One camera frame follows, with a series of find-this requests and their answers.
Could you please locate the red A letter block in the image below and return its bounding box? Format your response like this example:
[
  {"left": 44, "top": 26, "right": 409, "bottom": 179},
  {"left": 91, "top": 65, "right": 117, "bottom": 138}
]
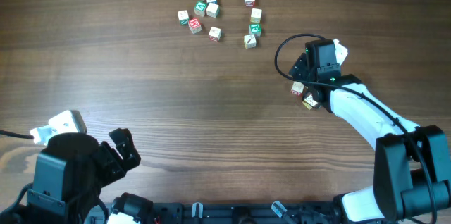
[{"left": 290, "top": 81, "right": 305, "bottom": 97}]

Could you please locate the red U letter block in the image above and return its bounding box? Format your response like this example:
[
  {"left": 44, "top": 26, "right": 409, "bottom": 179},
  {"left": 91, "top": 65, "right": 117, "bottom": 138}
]
[{"left": 302, "top": 93, "right": 321, "bottom": 110}]

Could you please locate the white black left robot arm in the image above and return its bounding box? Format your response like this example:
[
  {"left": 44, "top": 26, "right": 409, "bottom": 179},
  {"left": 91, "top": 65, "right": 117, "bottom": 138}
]
[{"left": 1, "top": 129, "right": 153, "bottom": 223}]

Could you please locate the green F letter block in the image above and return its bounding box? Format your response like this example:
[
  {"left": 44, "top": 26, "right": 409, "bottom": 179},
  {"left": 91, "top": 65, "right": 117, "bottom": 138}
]
[{"left": 249, "top": 23, "right": 261, "bottom": 37}]

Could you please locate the yellow K letter block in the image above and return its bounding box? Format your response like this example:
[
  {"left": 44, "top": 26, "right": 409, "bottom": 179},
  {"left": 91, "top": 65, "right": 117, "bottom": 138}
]
[{"left": 243, "top": 34, "right": 257, "bottom": 49}]

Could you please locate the yellow plain top block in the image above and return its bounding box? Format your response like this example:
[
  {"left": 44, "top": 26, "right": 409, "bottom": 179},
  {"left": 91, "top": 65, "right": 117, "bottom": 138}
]
[{"left": 250, "top": 8, "right": 262, "bottom": 23}]

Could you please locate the red O letter block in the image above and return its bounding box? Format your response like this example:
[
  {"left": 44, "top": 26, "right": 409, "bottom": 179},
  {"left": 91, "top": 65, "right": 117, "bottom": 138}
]
[{"left": 209, "top": 27, "right": 222, "bottom": 42}]

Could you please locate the white animal picture block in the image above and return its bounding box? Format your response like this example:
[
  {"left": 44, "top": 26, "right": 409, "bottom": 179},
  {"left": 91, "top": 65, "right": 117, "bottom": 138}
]
[{"left": 206, "top": 3, "right": 220, "bottom": 18}]

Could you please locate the red M letter block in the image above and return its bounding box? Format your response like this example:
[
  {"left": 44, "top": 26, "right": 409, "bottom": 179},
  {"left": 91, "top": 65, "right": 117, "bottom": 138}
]
[{"left": 188, "top": 18, "right": 202, "bottom": 34}]

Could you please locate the green A letter block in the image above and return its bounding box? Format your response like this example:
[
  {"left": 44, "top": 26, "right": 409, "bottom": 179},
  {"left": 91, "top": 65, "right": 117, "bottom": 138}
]
[{"left": 194, "top": 1, "right": 207, "bottom": 17}]

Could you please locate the green N letter block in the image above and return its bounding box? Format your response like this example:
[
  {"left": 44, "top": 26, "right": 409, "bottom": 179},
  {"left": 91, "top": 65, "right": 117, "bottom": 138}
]
[{"left": 178, "top": 10, "right": 190, "bottom": 25}]

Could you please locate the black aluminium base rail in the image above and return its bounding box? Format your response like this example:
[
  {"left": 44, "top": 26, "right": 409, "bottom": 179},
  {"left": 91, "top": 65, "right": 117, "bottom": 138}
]
[{"left": 107, "top": 201, "right": 346, "bottom": 224}]

